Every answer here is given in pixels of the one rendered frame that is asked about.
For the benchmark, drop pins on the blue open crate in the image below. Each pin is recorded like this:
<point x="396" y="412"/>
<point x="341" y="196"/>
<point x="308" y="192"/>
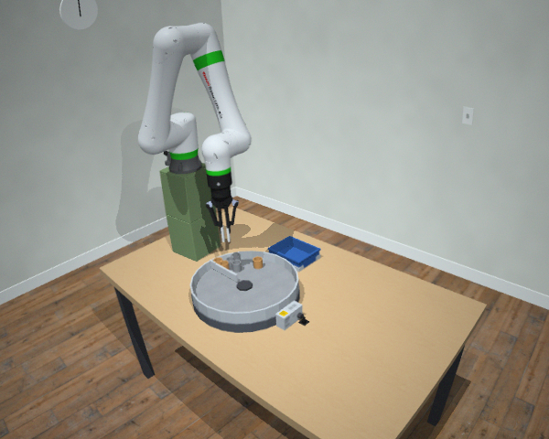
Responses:
<point x="297" y="252"/>

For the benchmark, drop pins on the grey round turntable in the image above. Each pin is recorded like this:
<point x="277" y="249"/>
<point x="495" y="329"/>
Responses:
<point x="269" y="292"/>

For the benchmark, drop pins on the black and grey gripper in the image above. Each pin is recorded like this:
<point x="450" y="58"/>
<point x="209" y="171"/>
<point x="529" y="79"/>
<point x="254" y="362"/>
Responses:
<point x="222" y="199"/>

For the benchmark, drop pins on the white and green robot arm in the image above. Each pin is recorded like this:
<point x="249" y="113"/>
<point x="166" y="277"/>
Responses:
<point x="157" y="134"/>

